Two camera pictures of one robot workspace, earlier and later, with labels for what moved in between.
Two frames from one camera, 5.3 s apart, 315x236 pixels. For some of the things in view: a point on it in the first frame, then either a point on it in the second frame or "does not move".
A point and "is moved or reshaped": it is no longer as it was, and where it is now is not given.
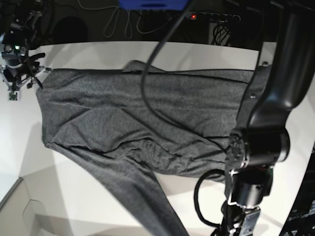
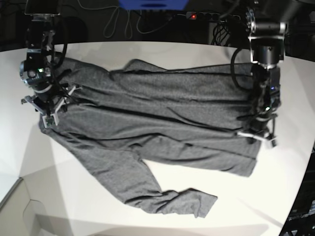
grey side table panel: [19, 216] does not move
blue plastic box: [155, 5] does not move
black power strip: [210, 16] does not move
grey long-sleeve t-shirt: [123, 125] is moved or reshaped
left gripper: [21, 68] -> [49, 102]
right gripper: [237, 220] -> [262, 128]
